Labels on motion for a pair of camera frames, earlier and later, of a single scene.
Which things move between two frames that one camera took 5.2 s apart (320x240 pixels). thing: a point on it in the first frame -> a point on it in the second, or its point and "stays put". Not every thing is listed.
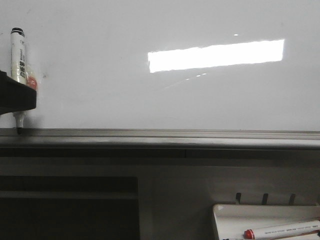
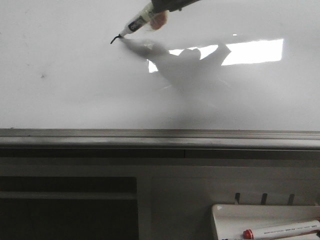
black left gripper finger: (15, 96) -> (159, 5)
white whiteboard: (236, 65) stays put
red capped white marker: (282, 230) stays put
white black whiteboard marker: (18, 66) -> (142, 19)
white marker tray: (230, 221) stays put
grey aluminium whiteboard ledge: (57, 143) stays put
